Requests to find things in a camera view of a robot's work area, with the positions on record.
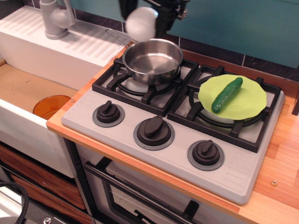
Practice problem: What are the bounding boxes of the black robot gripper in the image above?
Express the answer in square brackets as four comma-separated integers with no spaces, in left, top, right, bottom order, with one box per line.
[119,0,189,38]

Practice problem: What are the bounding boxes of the white toy mushroom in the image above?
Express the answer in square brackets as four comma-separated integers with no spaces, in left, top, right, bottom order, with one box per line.
[125,7,158,42]

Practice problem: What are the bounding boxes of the green toy pickle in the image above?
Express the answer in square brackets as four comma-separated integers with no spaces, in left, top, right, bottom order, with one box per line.
[211,77,243,113]

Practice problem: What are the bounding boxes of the stainless steel pot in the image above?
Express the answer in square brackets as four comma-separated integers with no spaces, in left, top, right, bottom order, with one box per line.
[122,38,184,85]

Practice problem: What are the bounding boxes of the black left stove knob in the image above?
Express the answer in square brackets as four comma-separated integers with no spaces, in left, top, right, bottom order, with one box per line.
[93,100,125,128]

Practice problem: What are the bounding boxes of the black stove knob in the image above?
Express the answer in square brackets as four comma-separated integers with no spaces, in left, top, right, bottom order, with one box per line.
[93,100,125,128]
[187,140,225,171]
[133,116,175,151]

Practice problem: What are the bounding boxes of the black middle stove knob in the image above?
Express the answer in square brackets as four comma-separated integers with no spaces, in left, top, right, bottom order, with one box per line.
[133,116,175,151]

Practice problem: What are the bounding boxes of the lime green plate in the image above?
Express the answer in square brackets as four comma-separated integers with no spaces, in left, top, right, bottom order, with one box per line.
[198,74,267,120]

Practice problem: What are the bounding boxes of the grey toy stove top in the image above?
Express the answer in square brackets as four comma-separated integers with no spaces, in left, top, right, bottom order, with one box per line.
[60,58,286,206]

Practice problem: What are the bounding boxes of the black right stove knob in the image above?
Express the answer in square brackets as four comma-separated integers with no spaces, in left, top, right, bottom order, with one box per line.
[187,140,225,171]

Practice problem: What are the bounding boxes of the black left burner grate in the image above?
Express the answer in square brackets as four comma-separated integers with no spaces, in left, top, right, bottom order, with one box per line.
[92,58,199,117]

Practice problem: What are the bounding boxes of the black burner grate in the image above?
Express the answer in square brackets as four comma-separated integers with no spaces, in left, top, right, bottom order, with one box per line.
[92,58,199,117]
[167,65,285,153]

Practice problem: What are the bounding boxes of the grey toy faucet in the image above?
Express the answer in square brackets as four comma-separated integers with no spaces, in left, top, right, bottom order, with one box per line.
[40,0,76,40]

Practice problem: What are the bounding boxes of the white toy sink unit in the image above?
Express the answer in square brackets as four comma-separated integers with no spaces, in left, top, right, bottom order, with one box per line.
[0,6,128,178]

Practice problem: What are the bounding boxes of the black right burner grate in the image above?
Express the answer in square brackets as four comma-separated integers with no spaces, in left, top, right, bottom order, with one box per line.
[167,65,285,153]

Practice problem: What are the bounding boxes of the toy oven door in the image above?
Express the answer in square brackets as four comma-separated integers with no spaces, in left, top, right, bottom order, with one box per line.
[77,145,242,224]

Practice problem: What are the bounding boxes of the wooden drawer front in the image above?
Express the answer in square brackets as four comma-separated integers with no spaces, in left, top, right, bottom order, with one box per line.
[0,142,92,224]

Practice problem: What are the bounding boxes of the brass countertop screw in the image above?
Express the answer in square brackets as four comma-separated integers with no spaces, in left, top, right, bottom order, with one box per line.
[271,181,278,186]

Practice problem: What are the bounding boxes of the black oven door handle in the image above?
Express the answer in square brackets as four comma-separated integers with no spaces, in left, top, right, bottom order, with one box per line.
[84,161,199,224]

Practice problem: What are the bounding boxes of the black braided foreground cable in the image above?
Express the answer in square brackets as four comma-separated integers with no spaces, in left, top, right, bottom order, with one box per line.
[0,181,29,224]

